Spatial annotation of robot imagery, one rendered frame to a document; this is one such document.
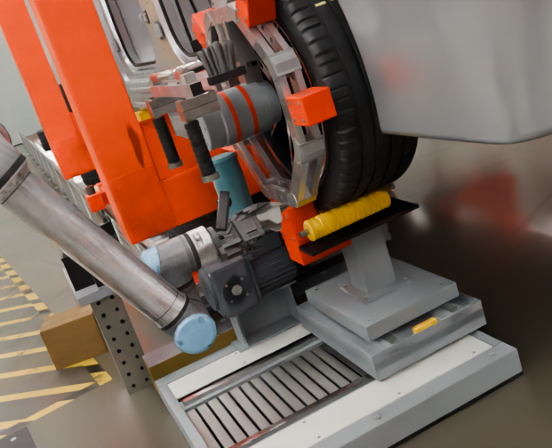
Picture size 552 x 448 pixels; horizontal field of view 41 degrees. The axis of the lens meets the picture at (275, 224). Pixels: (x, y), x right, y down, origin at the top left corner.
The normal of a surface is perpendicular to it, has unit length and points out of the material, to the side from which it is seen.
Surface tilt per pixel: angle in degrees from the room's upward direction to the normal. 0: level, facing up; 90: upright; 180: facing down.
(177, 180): 90
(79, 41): 90
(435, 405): 90
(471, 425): 0
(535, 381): 0
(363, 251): 90
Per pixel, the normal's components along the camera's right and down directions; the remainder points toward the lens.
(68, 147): 0.37, 0.16
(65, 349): 0.15, 0.25
